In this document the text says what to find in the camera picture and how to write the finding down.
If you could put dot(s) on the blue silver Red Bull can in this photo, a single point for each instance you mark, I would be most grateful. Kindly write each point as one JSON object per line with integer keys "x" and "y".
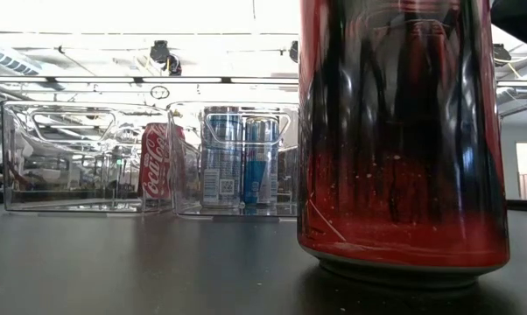
{"x": 261, "y": 175}
{"x": 222, "y": 166}

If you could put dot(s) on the clear plastic bin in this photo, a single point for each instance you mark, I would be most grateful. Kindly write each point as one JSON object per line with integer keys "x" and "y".
{"x": 189, "y": 175}
{"x": 27, "y": 175}

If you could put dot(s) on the red Coca-Cola can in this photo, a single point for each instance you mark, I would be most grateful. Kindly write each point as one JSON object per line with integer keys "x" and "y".
{"x": 155, "y": 166}
{"x": 399, "y": 175}

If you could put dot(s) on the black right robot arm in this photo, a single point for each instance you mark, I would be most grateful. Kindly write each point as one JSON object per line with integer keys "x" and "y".
{"x": 522, "y": 17}

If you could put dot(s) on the long metal ceiling bar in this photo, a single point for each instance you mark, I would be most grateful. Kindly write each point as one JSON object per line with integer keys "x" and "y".
{"x": 93, "y": 79}

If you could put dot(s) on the black ceiling camera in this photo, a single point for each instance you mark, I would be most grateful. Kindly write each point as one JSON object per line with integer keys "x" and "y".
{"x": 294, "y": 51}
{"x": 502, "y": 53}
{"x": 160, "y": 50}
{"x": 174, "y": 65}

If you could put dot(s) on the silver ventilation duct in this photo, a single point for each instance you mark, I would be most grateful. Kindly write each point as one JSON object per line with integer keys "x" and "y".
{"x": 14, "y": 63}

